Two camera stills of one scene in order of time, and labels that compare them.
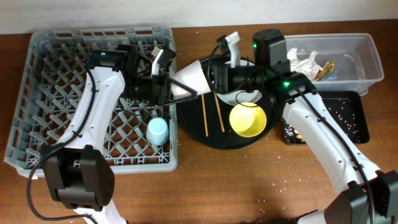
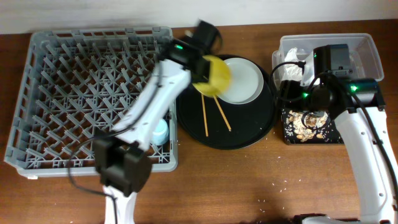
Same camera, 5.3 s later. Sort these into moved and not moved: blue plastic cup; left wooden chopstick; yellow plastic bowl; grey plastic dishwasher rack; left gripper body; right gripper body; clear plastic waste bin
Moved: left gripper body; right gripper body; yellow plastic bowl
Not moved: grey plastic dishwasher rack; clear plastic waste bin; left wooden chopstick; blue plastic cup
